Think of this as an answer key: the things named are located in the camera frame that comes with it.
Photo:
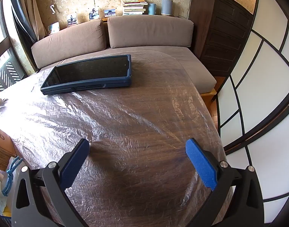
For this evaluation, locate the building photo in clear frame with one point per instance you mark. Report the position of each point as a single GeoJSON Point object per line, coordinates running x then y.
{"type": "Point", "coordinates": [110, 13]}

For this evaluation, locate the cardboard box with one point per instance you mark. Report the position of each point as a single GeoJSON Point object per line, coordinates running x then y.
{"type": "Point", "coordinates": [1, 146]}

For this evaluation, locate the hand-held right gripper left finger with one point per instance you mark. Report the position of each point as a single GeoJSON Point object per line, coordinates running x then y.
{"type": "Point", "coordinates": [74, 164]}

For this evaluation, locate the clear plastic table cover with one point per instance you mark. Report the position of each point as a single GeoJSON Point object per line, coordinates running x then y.
{"type": "Point", "coordinates": [125, 113]}

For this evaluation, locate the grey cylinder speaker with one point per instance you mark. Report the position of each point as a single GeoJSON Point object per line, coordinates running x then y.
{"type": "Point", "coordinates": [166, 6]}

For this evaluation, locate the person photo in clear frame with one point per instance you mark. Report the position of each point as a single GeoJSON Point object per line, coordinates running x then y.
{"type": "Point", "coordinates": [94, 13]}

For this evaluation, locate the dark wooden drawer cabinet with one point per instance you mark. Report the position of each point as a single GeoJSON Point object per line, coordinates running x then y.
{"type": "Point", "coordinates": [220, 28]}

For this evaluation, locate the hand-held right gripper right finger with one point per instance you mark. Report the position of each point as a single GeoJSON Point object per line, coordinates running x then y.
{"type": "Point", "coordinates": [201, 166]}

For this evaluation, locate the landscape photo in clear frame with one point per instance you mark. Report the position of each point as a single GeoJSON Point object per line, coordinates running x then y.
{"type": "Point", "coordinates": [54, 28]}

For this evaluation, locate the wide brown back cushion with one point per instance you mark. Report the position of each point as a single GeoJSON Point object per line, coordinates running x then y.
{"type": "Point", "coordinates": [68, 42]}

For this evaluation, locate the light blue cylinder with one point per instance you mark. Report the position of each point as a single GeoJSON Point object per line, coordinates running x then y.
{"type": "Point", "coordinates": [152, 9]}

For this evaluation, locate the beige curtain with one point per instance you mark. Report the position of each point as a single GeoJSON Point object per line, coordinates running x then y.
{"type": "Point", "coordinates": [33, 11]}

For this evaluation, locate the standing photo in clear frame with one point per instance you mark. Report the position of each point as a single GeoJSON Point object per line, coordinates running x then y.
{"type": "Point", "coordinates": [72, 19]}

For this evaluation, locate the stack of books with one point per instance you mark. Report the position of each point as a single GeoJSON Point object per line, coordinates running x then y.
{"type": "Point", "coordinates": [133, 6]}

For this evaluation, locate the black remote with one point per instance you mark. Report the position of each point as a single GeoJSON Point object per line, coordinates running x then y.
{"type": "Point", "coordinates": [87, 73]}

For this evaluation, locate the brown sofa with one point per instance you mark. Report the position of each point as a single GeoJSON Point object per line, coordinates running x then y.
{"type": "Point", "coordinates": [201, 75]}

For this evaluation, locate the window with patterned railing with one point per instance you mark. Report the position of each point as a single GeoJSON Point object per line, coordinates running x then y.
{"type": "Point", "coordinates": [7, 71]}

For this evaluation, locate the white panelled sliding screen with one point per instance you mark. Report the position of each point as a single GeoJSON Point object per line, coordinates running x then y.
{"type": "Point", "coordinates": [265, 94]}

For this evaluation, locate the white wall hook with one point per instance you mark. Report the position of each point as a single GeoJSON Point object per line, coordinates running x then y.
{"type": "Point", "coordinates": [52, 9]}

